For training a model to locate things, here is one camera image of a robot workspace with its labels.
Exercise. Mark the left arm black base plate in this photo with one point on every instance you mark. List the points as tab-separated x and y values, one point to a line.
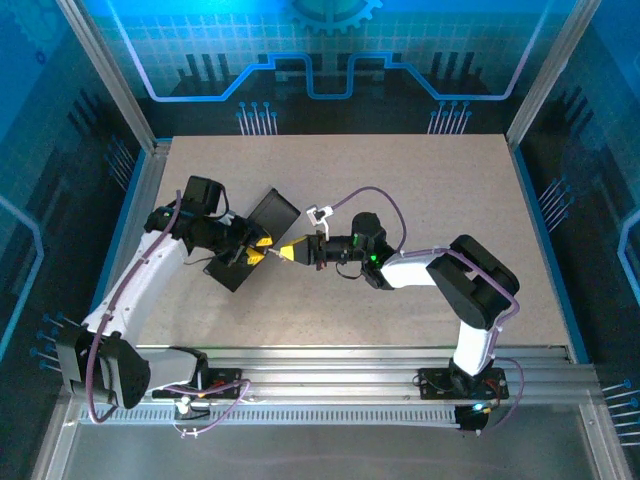
227	375

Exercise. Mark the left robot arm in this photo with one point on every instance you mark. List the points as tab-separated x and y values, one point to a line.
150	280

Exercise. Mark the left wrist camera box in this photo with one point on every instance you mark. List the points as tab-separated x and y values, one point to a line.
229	217

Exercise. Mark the aluminium frame post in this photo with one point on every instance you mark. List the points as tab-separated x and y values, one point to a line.
107	75
550	70

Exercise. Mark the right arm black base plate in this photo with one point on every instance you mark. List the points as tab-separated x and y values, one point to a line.
435	385

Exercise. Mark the starry night patterned box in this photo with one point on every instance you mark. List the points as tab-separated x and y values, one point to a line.
272	210

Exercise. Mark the grey metal front panel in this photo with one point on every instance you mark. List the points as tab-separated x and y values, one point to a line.
325	450

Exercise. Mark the aluminium side rail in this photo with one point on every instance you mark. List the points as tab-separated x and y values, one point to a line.
152	170

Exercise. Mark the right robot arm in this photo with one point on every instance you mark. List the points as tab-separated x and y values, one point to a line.
470	290

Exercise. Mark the small white connector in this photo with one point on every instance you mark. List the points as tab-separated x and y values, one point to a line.
182	407

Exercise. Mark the black controller box with LEDs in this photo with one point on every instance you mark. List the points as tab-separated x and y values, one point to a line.
470	422

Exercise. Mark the aluminium front rail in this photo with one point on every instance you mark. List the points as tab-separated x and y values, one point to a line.
325	372

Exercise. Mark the small padlock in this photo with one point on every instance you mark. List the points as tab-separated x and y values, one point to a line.
268	249

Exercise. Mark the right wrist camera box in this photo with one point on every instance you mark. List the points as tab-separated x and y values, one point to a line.
317	214

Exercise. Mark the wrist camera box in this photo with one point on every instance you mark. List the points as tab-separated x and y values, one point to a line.
317	214
229	217

